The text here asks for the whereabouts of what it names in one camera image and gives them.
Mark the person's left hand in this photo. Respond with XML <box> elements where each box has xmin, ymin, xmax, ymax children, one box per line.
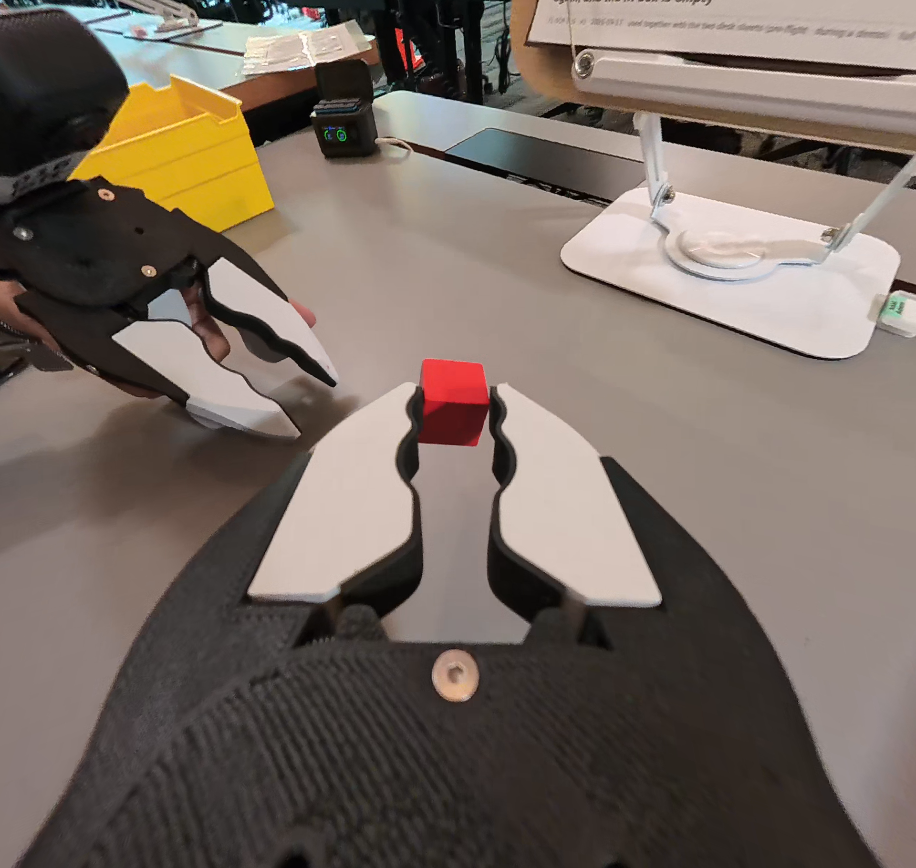
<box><xmin>179</xmin><ymin>283</ymin><xmax>317</xmax><ymax>367</ymax></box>

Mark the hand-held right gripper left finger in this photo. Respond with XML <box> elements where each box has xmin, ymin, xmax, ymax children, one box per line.
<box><xmin>245</xmin><ymin>382</ymin><xmax>423</xmax><ymax>622</ymax></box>

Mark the small white green-label box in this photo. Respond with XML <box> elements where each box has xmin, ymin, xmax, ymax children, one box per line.
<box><xmin>874</xmin><ymin>293</ymin><xmax>916</xmax><ymax>340</ymax></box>

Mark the yellow storage bin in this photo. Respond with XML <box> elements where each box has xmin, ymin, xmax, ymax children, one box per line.
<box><xmin>68</xmin><ymin>74</ymin><xmax>276</xmax><ymax>234</ymax></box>

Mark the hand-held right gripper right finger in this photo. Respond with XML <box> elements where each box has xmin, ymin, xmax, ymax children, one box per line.
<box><xmin>489</xmin><ymin>382</ymin><xmax>664</xmax><ymax>626</ymax></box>

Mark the red cube block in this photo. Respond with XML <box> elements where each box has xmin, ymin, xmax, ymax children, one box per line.
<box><xmin>417</xmin><ymin>358</ymin><xmax>492</xmax><ymax>449</ymax></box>

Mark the black battery charger case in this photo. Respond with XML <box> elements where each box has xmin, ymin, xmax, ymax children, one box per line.
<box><xmin>309</xmin><ymin>60</ymin><xmax>380</xmax><ymax>161</ymax></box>

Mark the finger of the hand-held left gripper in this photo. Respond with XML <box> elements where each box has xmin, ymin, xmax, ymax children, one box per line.
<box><xmin>202</xmin><ymin>256</ymin><xmax>341</xmax><ymax>388</ymax></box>
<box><xmin>111</xmin><ymin>319</ymin><xmax>303</xmax><ymax>442</ymax></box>

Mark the stack of clear sheets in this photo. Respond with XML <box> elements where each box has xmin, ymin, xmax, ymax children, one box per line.
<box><xmin>242</xmin><ymin>20</ymin><xmax>378</xmax><ymax>77</ymax></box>

